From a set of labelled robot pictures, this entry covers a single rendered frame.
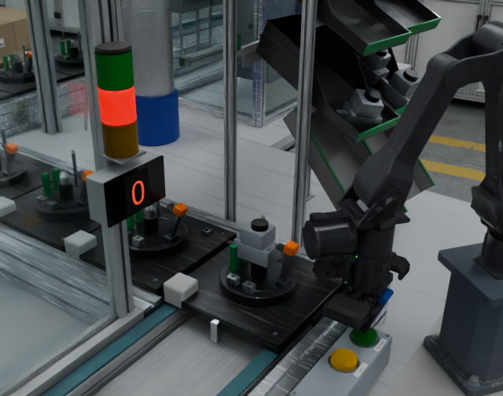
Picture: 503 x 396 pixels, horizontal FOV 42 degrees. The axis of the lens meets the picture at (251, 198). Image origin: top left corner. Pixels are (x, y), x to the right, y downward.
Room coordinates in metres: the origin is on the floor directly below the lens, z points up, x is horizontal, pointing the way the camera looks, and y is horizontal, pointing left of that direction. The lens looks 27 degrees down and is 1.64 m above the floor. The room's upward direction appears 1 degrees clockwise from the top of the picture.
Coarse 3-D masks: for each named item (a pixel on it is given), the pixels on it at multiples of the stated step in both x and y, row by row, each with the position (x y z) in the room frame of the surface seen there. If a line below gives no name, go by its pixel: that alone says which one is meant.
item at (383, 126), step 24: (288, 24) 1.30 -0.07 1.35; (264, 48) 1.25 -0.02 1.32; (288, 48) 1.21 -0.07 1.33; (336, 48) 1.29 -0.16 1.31; (288, 72) 1.21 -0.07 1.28; (336, 72) 1.29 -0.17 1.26; (360, 72) 1.25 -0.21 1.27; (312, 96) 1.17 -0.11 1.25; (336, 96) 1.21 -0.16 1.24; (336, 120) 1.12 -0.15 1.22; (384, 120) 1.19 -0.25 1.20
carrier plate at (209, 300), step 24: (216, 264) 1.03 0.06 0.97; (312, 264) 1.03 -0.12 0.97; (216, 288) 0.95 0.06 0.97; (312, 288) 0.95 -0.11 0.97; (336, 288) 0.96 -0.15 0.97; (192, 312) 0.90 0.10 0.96; (216, 312) 0.88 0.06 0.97; (240, 312) 0.88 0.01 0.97; (264, 312) 0.88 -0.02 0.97; (288, 312) 0.88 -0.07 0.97; (312, 312) 0.89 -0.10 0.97; (240, 336) 0.84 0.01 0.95; (264, 336) 0.82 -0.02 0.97; (288, 336) 0.82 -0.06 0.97
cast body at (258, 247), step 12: (252, 228) 0.96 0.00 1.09; (264, 228) 0.95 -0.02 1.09; (240, 240) 0.96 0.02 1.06; (252, 240) 0.95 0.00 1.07; (264, 240) 0.94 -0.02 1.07; (240, 252) 0.96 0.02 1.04; (252, 252) 0.95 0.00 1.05; (264, 252) 0.94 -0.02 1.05; (276, 252) 0.95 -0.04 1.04; (264, 264) 0.93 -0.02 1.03
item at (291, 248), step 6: (276, 246) 0.94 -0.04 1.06; (282, 246) 0.94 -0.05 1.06; (288, 246) 0.92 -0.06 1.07; (294, 246) 0.92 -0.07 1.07; (288, 252) 0.92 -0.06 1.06; (294, 252) 0.92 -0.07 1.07; (288, 258) 0.92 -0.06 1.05; (288, 264) 0.92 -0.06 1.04; (282, 270) 0.93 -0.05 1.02; (288, 270) 0.93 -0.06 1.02; (282, 276) 0.93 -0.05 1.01; (288, 276) 0.93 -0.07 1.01
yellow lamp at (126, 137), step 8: (136, 120) 0.88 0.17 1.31; (104, 128) 0.86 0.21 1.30; (112, 128) 0.85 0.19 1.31; (120, 128) 0.85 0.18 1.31; (128, 128) 0.86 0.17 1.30; (136, 128) 0.87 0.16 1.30; (104, 136) 0.86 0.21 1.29; (112, 136) 0.85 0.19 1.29; (120, 136) 0.85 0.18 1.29; (128, 136) 0.86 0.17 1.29; (136, 136) 0.87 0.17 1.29; (104, 144) 0.86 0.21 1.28; (112, 144) 0.85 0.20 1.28; (120, 144) 0.85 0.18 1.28; (128, 144) 0.86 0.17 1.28; (136, 144) 0.87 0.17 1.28; (112, 152) 0.85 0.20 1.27; (120, 152) 0.85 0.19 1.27; (128, 152) 0.86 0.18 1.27; (136, 152) 0.87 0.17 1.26
